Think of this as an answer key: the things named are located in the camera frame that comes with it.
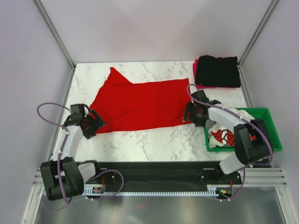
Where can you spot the aluminium rail right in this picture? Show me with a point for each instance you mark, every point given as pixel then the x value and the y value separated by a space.
pixel 264 177

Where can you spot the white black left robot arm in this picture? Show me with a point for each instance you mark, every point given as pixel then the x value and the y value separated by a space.
pixel 62 177

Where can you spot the white slotted cable duct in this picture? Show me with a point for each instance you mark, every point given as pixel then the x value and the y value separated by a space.
pixel 98 190

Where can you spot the aluminium frame post left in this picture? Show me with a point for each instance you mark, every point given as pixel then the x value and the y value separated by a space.
pixel 51 27

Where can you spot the aluminium frame post right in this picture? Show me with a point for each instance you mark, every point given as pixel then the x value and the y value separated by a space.
pixel 265 18

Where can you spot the folded pink t-shirt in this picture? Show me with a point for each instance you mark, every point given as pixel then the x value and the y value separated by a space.
pixel 198 79

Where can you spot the aluminium rail left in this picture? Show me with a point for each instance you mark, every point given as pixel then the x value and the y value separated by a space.
pixel 38 180

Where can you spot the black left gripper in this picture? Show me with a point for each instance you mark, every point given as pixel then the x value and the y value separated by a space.
pixel 97 122

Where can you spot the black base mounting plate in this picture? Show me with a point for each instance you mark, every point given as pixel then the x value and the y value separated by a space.
pixel 193 172

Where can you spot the white red printed t-shirt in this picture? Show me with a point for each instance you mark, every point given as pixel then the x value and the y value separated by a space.
pixel 220 136

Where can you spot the folded black t-shirt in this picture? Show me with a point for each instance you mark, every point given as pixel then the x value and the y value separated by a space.
pixel 218 71

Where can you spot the aluminium rail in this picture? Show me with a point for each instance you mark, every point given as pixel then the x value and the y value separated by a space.
pixel 264 177
pixel 38 180

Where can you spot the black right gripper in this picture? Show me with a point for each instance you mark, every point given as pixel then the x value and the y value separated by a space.
pixel 190 107

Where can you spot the aluminium frame post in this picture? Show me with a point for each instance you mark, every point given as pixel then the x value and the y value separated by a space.
pixel 265 18
pixel 51 27

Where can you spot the green plastic bin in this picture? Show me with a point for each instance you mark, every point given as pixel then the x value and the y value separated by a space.
pixel 257 113

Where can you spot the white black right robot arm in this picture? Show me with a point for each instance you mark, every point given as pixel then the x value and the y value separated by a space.
pixel 247 152

